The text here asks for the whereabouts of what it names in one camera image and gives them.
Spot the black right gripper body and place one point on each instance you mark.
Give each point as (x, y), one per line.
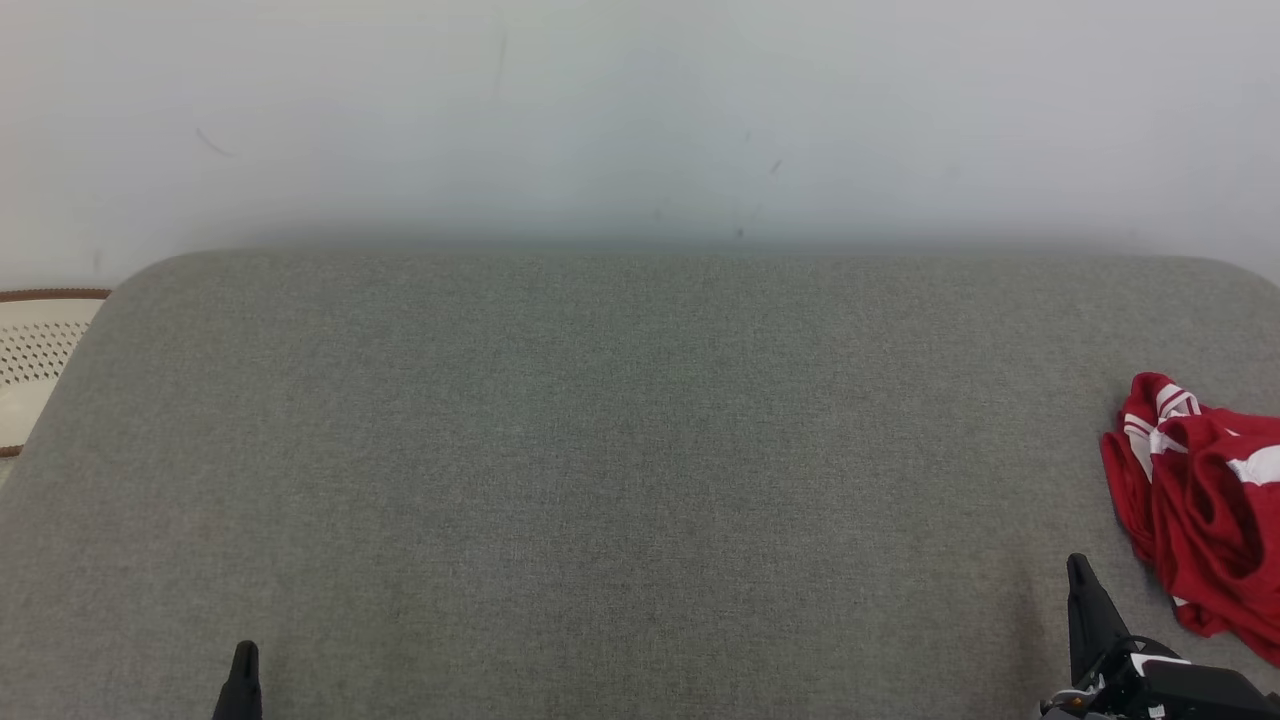
(1180, 695)

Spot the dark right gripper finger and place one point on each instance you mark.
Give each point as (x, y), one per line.
(1092, 620)

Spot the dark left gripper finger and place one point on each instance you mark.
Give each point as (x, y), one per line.
(240, 690)

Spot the red Bulls jersey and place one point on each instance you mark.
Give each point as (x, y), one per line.
(1135, 480)

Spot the cream perforated laundry basket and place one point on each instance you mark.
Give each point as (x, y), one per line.
(35, 370)

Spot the grey fabric sofa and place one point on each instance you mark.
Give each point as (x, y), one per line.
(600, 470)

